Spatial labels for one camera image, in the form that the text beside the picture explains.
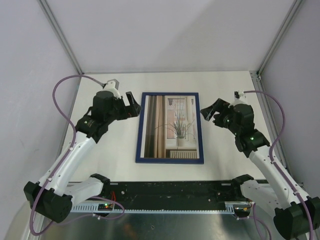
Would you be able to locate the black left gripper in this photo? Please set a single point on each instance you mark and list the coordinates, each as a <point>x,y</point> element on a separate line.
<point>132,110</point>

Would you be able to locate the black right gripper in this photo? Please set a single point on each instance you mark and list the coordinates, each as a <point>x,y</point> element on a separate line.
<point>220,105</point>

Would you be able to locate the wooden picture frame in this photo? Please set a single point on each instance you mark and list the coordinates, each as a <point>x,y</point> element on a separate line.
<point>138,140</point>

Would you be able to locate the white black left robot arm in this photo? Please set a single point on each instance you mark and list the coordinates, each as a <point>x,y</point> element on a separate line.
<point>51,196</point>

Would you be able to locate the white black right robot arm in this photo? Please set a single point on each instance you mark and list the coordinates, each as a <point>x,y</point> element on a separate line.
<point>293,211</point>

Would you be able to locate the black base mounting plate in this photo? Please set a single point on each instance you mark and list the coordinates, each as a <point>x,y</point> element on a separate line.
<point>173,195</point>

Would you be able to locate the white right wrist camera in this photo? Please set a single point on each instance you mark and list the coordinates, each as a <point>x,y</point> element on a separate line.
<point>239,98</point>

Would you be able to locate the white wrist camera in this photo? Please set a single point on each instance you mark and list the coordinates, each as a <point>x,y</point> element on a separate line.
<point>113,87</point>
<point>239,98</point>

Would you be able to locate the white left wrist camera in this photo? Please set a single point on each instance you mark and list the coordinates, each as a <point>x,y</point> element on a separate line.
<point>113,87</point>

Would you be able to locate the right side aluminium rail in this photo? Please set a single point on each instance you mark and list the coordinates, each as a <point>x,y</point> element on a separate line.
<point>269,117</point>

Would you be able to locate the right aluminium corner post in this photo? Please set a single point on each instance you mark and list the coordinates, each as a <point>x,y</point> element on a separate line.
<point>284,27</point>

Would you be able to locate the aluminium corner post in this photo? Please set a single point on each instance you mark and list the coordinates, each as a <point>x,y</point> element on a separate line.
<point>58,31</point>
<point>284,27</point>

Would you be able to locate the left aluminium corner post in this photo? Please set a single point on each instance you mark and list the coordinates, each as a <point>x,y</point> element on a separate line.
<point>58,31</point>

